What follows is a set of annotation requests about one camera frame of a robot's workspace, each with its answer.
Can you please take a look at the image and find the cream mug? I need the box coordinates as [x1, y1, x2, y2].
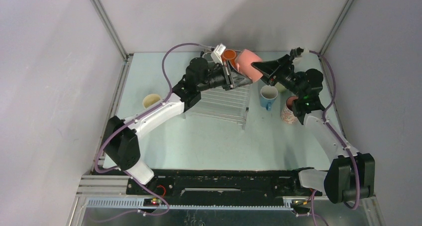
[142, 94, 161, 109]

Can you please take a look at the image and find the grey cable duct strip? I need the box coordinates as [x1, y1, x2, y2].
[86, 197, 293, 211]

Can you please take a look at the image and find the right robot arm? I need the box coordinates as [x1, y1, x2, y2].
[251, 55, 375, 209]

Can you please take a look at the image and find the salmon pink mug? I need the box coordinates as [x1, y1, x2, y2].
[234, 49, 263, 83]

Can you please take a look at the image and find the pink ghost pattern mug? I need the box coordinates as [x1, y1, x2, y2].
[281, 96, 298, 124]

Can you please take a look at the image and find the orange mug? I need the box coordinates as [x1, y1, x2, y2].
[221, 49, 237, 69]

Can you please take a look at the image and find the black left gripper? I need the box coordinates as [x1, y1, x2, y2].
[197, 60, 252, 93]

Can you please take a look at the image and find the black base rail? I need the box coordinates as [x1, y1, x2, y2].
[126, 169, 312, 206]

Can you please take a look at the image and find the grey mug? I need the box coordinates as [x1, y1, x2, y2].
[202, 52, 213, 63]

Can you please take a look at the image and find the white wire dish rack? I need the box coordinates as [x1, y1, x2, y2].
[182, 45, 258, 130]

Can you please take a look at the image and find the light green mug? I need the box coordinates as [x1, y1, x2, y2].
[275, 83, 287, 93]

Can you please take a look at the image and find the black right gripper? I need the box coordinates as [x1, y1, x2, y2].
[250, 54, 304, 99]

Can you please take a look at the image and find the light blue dotted mug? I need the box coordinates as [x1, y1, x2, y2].
[259, 85, 279, 111]

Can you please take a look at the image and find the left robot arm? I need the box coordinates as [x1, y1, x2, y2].
[102, 57, 253, 195]

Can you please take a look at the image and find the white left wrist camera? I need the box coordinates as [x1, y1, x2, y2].
[211, 43, 226, 64]

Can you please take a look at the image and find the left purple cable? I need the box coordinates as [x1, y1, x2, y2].
[94, 42, 213, 217]

